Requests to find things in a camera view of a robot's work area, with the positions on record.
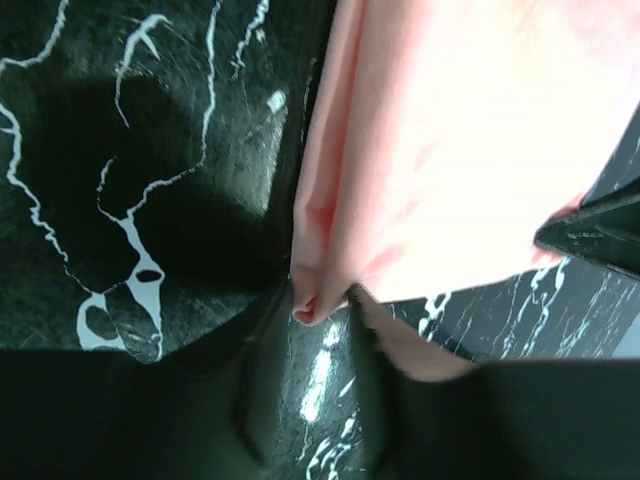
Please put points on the salmon pink t shirt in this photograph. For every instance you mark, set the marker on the salmon pink t shirt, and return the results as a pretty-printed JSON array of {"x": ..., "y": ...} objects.
[{"x": 444, "y": 134}]

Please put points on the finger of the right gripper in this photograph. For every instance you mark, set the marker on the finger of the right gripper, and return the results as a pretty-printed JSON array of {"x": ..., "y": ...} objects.
[{"x": 604, "y": 233}]

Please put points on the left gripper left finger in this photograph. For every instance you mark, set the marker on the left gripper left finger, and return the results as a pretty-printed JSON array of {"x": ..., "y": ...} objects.
[{"x": 206, "y": 411}]

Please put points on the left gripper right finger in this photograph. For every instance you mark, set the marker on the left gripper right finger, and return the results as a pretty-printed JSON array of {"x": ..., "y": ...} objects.
[{"x": 427, "y": 413}]

